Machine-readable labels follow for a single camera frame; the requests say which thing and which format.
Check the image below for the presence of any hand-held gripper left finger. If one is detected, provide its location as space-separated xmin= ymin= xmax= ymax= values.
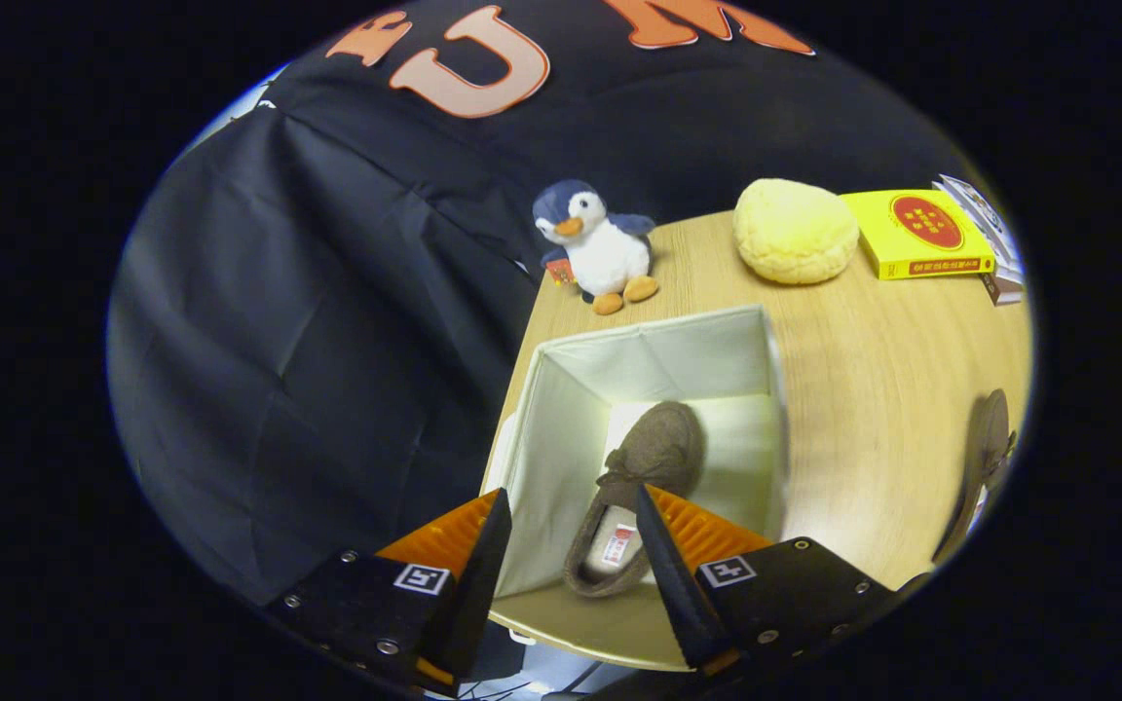
xmin=264 ymin=489 xmax=513 ymax=697

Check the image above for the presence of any brown slipper shoe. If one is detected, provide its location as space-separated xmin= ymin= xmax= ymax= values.
xmin=563 ymin=401 xmax=708 ymax=598
xmin=931 ymin=387 xmax=1018 ymax=566

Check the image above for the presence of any yellow round plush cushion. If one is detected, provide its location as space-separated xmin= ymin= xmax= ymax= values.
xmin=731 ymin=177 xmax=861 ymax=286

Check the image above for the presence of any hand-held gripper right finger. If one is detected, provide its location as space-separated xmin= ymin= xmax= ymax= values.
xmin=635 ymin=484 xmax=913 ymax=678

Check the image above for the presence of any penguin plush toy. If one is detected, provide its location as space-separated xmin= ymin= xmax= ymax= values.
xmin=532 ymin=178 xmax=661 ymax=316

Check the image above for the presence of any black backdrop cloth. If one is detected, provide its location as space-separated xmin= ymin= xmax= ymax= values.
xmin=105 ymin=0 xmax=991 ymax=609

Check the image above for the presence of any beige fabric storage box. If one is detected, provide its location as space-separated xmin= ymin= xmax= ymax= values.
xmin=480 ymin=304 xmax=791 ymax=673

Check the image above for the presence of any yellow book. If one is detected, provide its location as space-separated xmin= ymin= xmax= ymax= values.
xmin=839 ymin=188 xmax=997 ymax=281

